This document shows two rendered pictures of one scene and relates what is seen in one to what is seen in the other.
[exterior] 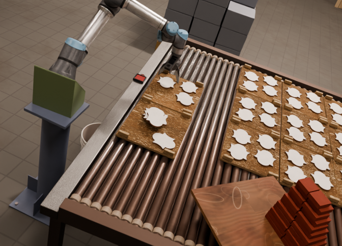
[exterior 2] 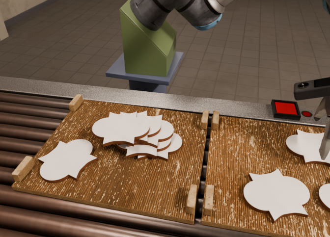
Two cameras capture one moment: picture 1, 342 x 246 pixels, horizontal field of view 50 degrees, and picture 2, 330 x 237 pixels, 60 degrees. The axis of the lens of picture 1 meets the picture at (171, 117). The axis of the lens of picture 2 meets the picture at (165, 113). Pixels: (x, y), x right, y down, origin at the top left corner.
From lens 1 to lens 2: 210 cm
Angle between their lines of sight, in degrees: 73
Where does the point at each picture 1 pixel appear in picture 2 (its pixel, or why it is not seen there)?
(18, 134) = not seen: hidden behind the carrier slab
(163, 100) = (229, 148)
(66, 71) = (138, 0)
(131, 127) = (104, 112)
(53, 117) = (121, 63)
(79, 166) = (11, 83)
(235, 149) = not seen: outside the picture
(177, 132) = (110, 186)
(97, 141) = (64, 90)
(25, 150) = not seen: hidden behind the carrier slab
